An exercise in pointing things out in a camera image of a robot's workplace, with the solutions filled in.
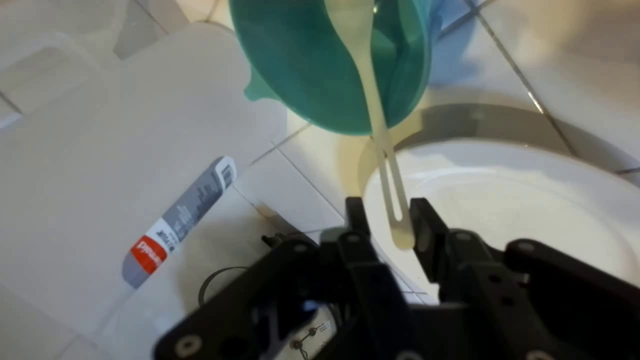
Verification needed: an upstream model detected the blue bowl with handle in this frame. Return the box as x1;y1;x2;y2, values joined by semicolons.
227;0;435;139

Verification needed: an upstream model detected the white round plate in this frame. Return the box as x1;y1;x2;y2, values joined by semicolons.
361;139;640;306

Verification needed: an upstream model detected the white plastic spoon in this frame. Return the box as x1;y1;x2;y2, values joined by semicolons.
326;0;416;252

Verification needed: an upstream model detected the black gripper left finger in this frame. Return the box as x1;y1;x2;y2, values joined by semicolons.
153;196;427;360

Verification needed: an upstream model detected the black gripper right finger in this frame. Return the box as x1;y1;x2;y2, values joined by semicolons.
408;196;640;360

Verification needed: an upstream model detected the clear plastic container with label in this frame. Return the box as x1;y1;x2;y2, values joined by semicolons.
0;23;298;360

